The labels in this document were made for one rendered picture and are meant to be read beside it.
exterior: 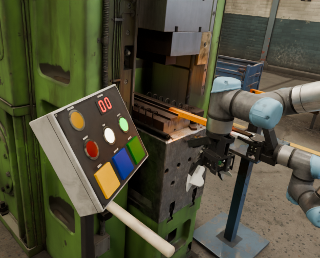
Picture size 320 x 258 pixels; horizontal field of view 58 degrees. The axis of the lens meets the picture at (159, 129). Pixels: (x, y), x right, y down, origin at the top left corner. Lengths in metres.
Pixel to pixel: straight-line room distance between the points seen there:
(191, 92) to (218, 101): 0.85
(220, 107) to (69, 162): 0.42
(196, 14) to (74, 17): 0.50
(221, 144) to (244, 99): 0.15
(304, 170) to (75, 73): 0.91
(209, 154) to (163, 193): 0.59
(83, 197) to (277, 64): 8.67
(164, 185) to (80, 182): 0.67
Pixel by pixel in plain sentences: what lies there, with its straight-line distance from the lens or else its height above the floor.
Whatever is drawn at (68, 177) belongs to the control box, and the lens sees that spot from 0.78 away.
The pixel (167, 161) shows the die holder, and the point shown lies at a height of 0.82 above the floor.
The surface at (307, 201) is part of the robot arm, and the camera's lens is 1.09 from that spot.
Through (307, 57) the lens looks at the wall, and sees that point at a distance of 8.96.
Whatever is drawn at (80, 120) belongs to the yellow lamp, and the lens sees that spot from 0.78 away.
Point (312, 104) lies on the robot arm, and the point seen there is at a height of 1.26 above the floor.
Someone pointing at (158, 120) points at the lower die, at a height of 0.98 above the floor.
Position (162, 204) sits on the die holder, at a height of 0.58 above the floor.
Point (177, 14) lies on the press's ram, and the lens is 1.22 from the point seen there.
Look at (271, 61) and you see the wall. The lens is 9.28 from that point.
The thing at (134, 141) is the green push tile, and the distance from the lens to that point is 0.97.
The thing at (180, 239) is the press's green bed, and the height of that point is 0.16.
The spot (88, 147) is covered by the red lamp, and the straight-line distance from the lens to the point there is 0.78.
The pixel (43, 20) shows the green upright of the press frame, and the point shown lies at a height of 1.35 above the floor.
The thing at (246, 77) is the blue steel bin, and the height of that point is 0.52.
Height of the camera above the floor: 1.45
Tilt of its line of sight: 23 degrees down
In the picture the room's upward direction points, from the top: 5 degrees clockwise
